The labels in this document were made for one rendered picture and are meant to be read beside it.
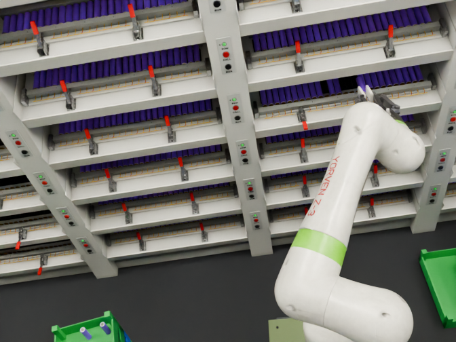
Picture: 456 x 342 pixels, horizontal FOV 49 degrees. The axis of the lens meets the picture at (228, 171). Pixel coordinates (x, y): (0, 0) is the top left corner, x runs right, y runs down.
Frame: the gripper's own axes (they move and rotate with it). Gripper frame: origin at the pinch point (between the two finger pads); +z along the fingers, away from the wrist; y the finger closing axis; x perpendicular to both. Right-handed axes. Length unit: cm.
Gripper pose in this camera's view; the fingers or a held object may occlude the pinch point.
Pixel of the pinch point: (365, 94)
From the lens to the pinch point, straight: 162.4
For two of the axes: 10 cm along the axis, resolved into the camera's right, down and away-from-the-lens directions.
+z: -0.3, -5.4, 8.4
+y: -9.9, 1.5, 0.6
